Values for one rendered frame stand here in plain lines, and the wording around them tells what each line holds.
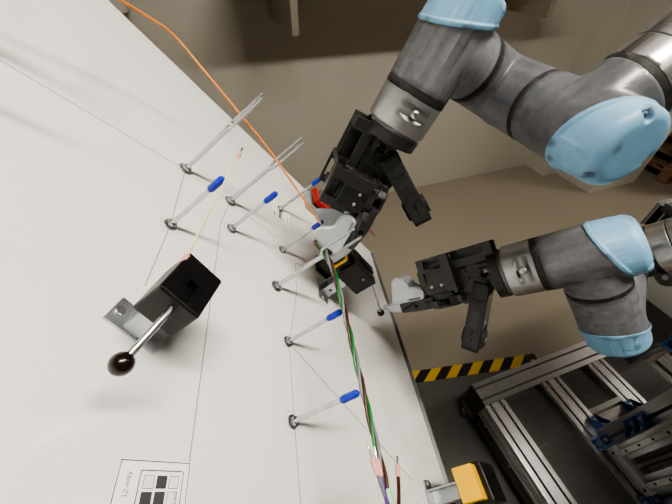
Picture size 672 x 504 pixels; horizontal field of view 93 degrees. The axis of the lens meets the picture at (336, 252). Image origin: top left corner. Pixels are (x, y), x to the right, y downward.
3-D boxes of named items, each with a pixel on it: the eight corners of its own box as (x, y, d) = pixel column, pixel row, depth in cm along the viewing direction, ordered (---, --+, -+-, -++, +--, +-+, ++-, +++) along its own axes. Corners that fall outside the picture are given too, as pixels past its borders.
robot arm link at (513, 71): (537, 156, 39) (482, 122, 34) (484, 121, 47) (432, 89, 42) (593, 94, 35) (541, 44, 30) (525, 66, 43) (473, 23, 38)
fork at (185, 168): (180, 161, 42) (256, 86, 37) (192, 170, 43) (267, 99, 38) (177, 168, 40) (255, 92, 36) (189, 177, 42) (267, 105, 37)
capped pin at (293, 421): (286, 426, 32) (354, 396, 30) (288, 412, 34) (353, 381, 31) (296, 432, 33) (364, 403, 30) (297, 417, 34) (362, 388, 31)
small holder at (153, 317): (34, 382, 19) (100, 329, 16) (130, 290, 26) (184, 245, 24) (103, 423, 20) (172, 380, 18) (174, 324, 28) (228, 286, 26)
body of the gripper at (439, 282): (427, 258, 57) (498, 237, 50) (442, 304, 56) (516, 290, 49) (409, 263, 51) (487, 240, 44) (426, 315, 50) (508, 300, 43)
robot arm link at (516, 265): (548, 285, 47) (544, 296, 40) (514, 292, 49) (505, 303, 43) (531, 237, 48) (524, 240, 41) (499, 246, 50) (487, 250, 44)
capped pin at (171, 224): (176, 222, 35) (229, 176, 32) (176, 233, 34) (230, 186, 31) (163, 217, 34) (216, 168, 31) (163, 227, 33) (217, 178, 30)
